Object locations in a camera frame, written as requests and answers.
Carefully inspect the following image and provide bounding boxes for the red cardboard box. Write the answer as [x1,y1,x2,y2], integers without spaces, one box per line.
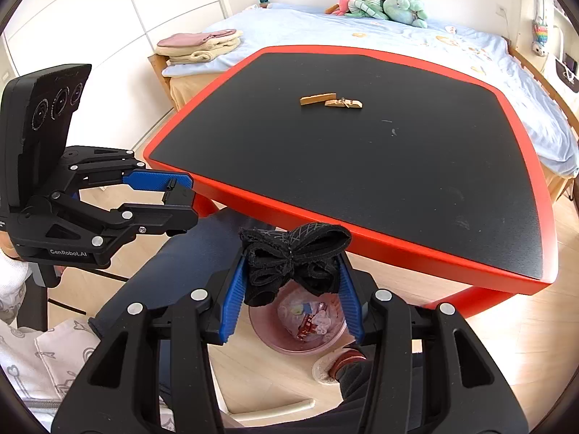
[296,314,317,341]

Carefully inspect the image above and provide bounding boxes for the black mesh cloth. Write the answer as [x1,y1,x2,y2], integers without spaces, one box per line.
[240,222,351,308]

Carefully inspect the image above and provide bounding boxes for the long wooden clothespin piece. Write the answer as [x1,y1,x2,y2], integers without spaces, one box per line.
[299,92,337,106]

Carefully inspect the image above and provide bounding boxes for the wooden clothespin piece with spring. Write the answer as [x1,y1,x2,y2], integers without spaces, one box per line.
[324,98,363,109]

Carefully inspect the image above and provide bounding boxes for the pink trash bin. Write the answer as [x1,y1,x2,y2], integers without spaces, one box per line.
[248,281,346,356]

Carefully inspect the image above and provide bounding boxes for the person's leg in dark trousers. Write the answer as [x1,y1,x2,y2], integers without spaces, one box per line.
[87,209,275,340]

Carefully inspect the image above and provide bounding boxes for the foot in slipper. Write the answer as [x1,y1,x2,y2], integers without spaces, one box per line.
[311,346,366,385]

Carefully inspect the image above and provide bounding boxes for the folded beige towels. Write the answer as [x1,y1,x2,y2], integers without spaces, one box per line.
[155,29,241,65]

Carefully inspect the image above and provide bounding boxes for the red and black table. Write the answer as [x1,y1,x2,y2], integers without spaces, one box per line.
[144,46,558,316]

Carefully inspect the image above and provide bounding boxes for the white wardrobe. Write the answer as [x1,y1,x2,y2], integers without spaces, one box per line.
[3,0,224,148]

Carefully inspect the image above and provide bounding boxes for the bed with blue sheet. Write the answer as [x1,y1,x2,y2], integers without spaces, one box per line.
[150,3,578,199]

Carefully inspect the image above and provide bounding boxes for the green plush toy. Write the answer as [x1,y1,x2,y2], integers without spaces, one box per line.
[346,0,428,29]

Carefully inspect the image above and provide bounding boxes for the white chair with bag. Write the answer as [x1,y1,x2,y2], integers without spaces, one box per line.
[544,51,578,103]

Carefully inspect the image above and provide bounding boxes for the rainbow plush toy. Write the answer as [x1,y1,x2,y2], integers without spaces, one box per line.
[532,20,549,57]

